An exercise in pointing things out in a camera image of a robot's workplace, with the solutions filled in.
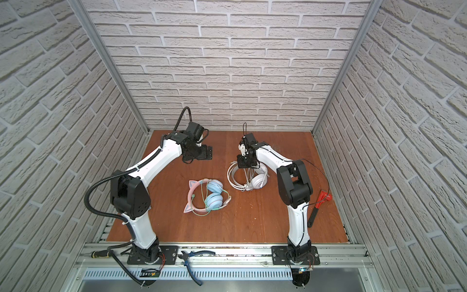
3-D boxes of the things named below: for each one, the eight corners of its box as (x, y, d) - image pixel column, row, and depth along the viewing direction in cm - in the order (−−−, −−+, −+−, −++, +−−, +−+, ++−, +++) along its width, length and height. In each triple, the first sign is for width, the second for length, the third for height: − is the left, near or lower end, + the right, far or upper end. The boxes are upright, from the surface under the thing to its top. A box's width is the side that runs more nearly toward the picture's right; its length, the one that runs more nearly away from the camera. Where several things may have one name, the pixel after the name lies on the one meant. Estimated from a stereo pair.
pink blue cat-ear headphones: (185, 215, 86) (182, 210, 80) (191, 183, 96) (189, 176, 91) (230, 215, 86) (229, 210, 80) (231, 183, 97) (230, 177, 91)
